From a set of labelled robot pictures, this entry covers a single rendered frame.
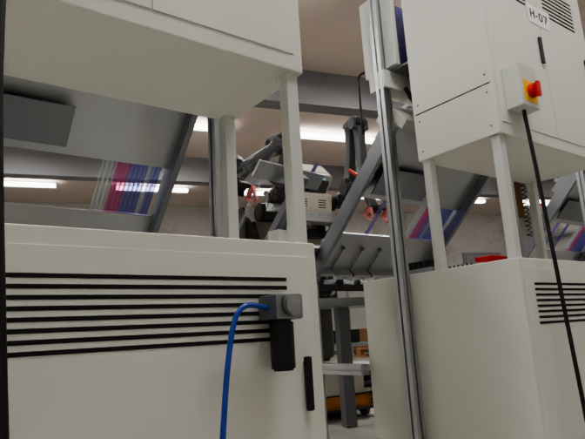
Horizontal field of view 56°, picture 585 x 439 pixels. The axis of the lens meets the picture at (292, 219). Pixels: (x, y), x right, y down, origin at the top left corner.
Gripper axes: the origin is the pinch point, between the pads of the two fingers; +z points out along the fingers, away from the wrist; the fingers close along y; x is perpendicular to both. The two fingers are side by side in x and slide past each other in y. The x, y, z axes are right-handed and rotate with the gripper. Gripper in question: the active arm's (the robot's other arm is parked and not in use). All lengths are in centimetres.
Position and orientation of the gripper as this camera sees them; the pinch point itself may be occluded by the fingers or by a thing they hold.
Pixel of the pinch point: (245, 198)
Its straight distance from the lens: 209.7
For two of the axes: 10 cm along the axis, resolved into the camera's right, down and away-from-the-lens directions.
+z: 5.2, 5.3, -6.7
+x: -4.4, 8.4, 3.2
